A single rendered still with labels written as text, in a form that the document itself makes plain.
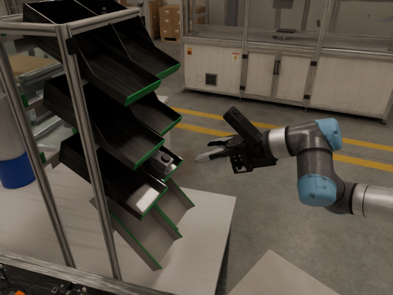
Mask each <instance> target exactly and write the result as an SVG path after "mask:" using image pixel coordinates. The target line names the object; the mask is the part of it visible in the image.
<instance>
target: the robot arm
mask: <svg viewBox="0 0 393 295"><path fill-rule="evenodd" d="M223 119H224V120H225V121H226V122H227V123H228V124H229V125H230V126H231V127H232V128H233V129H234V130H235V131H236V132H237V133H238V134H235V135H229V136H224V137H223V138H218V139H215V140H212V141H210V142H209V143H208V144H207V146H218V147H219V148H217V149H215V150H213V151H211V152H206V153H203V154H200V155H198V156H197V157H196V158H195V159H194V162H205V163H206V165H207V166H208V167H209V168H210V170H211V171H212V172H214V173H216V172H218V171H219V169H220V164H221V163H223V162H225V161H227V157H228V156H229V157H230V162H231V164H232V169H233V172H234V174H238V173H247V172H252V171H253V169H254V168H259V167H267V166H275V165H276V164H277V163H276V161H278V159H280V158H285V157H293V156H296V157H297V179H298V181H297V189H298V195H299V200H300V202H301V203H303V204H305V205H309V206H313V207H324V208H325V209H327V210H328V211H330V212H332V213H334V214H337V215H344V214H351V215H356V216H360V217H365V218H370V219H375V220H379V221H384V222H389V223H392V224H393V188H390V187H382V186H374V185H369V184H361V183H353V182H348V181H343V180H342V179H341V178H340V177H339V176H338V175H337V174H336V173H335V171H334V167H333V156H332V154H333V153H332V151H333V152H334V151H335V150H339V149H341V148H342V135H341V131H340V127H339V124H338V122H337V120H335V119H334V118H326V119H319V120H316V119H314V121H309V122H304V123H301V124H295V125H290V126H285V127H281V128H275V129H272V130H270V131H265V132H264V133H263V134H262V133H261V132H260V131H259V130H258V129H257V128H256V127H255V126H254V125H253V124H252V123H251V122H250V121H249V120H248V119H247V118H246V117H245V116H244V115H243V114H242V113H241V112H240V111H239V110H238V109H237V108H236V107H231V108H230V109H229V110H228V111H227V112H226V113H225V114H224V115H223ZM243 166H244V167H245V168H246V170H247V171H237V169H238V170H241V169H242V167H243Z"/></svg>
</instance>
